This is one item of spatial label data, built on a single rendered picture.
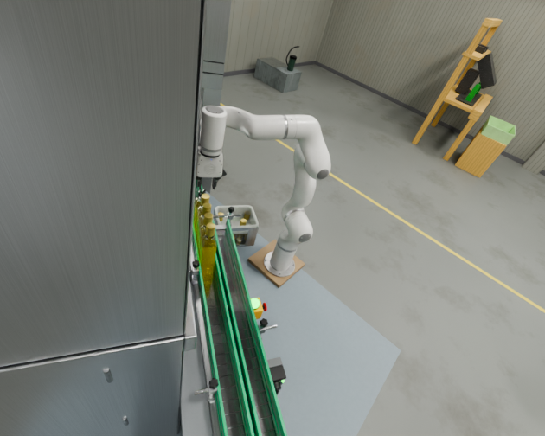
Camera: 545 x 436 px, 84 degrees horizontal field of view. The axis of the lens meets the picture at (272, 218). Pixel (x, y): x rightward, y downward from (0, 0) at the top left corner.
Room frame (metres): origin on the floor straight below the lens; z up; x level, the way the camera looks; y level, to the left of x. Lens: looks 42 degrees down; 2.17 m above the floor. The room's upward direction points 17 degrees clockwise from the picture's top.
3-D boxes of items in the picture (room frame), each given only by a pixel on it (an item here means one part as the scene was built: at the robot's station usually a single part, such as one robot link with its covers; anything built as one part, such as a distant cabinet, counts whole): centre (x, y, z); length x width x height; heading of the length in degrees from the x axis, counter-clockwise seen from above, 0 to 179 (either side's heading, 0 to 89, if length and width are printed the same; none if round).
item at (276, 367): (0.49, -0.17, 0.96); 0.08 x 0.08 x 0.08; 29
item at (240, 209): (1.23, 0.19, 0.97); 0.22 x 0.17 x 0.09; 119
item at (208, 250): (0.80, 0.21, 1.16); 0.06 x 0.06 x 0.21; 30
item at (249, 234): (1.22, 0.22, 0.92); 0.27 x 0.17 x 0.15; 119
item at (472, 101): (5.99, -2.94, 1.01); 1.56 x 1.39 x 2.02; 151
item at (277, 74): (6.56, 0.74, 0.37); 0.81 x 0.61 x 0.74; 61
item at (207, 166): (0.95, 0.29, 1.50); 0.10 x 0.07 x 0.11; 118
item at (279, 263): (1.19, -0.12, 0.87); 0.19 x 0.19 x 0.18
